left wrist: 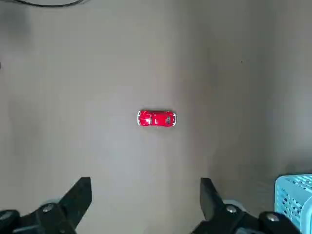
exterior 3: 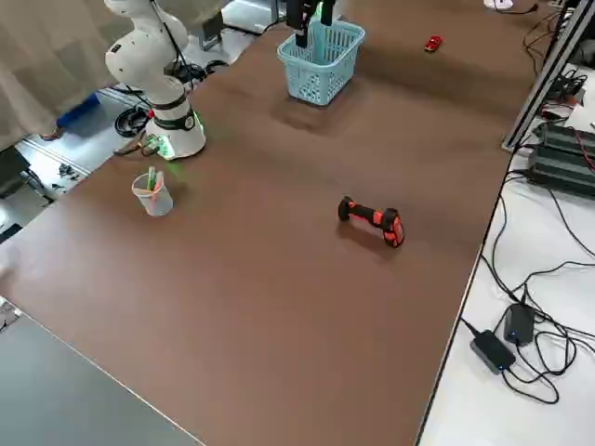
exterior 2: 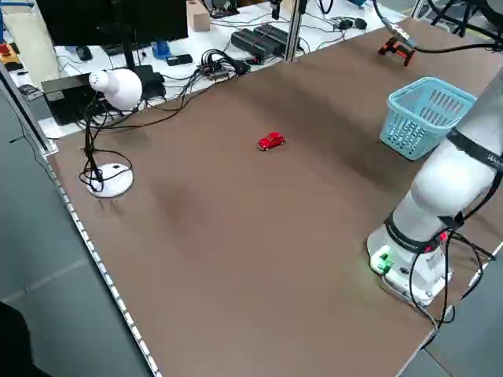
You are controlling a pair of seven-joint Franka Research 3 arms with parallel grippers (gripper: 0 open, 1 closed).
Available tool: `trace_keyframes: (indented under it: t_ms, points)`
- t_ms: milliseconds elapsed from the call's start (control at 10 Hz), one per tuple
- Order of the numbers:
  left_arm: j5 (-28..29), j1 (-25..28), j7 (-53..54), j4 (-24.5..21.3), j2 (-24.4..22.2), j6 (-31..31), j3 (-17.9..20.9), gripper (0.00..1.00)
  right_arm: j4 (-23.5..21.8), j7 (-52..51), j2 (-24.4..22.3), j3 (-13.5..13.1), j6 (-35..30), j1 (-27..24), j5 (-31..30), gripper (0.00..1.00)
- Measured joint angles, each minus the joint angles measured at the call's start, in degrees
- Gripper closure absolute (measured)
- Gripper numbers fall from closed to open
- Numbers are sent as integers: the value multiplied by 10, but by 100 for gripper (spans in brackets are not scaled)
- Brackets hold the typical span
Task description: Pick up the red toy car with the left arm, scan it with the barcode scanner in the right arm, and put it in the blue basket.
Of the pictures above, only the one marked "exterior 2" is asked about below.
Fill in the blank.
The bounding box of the black keyboard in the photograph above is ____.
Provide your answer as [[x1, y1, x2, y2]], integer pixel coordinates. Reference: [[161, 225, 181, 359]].
[[102, 41, 147, 56]]

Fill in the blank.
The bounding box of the black computer monitor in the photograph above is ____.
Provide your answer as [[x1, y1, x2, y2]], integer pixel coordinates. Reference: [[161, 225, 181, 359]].
[[35, 0, 190, 71]]

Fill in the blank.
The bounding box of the aluminium frame rail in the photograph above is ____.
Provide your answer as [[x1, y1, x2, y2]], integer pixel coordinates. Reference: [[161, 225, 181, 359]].
[[0, 62, 60, 155]]

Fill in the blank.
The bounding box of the black lamp cable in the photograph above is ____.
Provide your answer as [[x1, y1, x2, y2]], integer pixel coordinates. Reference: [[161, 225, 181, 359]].
[[78, 74, 241, 194]]

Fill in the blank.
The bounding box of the red toy car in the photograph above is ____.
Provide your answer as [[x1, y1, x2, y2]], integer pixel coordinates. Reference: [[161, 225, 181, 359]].
[[257, 132, 287, 152]]

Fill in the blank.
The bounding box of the black phone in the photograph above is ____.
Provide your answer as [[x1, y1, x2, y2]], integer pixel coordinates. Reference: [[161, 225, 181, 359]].
[[165, 53, 193, 67]]

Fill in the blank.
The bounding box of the orange black barcode scanner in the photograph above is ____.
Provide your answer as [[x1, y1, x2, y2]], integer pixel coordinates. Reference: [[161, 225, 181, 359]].
[[377, 38, 417, 67]]

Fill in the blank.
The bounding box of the wooden block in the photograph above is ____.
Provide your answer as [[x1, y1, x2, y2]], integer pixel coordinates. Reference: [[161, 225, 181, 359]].
[[185, 0, 211, 33]]

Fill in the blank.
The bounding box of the blue plastic basket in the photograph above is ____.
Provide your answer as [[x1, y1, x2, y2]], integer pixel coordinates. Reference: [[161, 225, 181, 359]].
[[379, 76, 478, 162]]

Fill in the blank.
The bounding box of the black rounded object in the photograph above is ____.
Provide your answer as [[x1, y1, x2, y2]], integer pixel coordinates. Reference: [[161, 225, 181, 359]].
[[0, 301, 53, 377]]

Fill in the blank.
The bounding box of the black equipment box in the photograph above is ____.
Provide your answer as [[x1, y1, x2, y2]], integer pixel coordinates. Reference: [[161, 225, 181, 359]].
[[41, 73, 109, 126]]

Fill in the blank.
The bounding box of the aluminium frame post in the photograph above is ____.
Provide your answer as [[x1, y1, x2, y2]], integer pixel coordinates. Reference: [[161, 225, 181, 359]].
[[285, 0, 308, 64]]

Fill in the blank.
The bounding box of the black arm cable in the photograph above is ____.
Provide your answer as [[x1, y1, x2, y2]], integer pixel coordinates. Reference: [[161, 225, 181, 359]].
[[372, 0, 503, 328]]

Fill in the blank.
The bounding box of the white desk lamp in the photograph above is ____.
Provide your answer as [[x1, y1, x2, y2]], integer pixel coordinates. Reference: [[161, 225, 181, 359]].
[[79, 68, 144, 198]]

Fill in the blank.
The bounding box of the small blue box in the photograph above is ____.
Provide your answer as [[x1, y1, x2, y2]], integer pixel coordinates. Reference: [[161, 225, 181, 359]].
[[152, 40, 173, 60]]

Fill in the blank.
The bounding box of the cable hub with plugs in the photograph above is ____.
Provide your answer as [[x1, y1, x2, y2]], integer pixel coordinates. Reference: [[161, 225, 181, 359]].
[[200, 49, 252, 82]]

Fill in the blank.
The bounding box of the black power brick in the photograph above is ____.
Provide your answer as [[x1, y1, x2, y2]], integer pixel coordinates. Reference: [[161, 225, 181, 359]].
[[253, 23, 302, 54], [230, 28, 282, 62]]

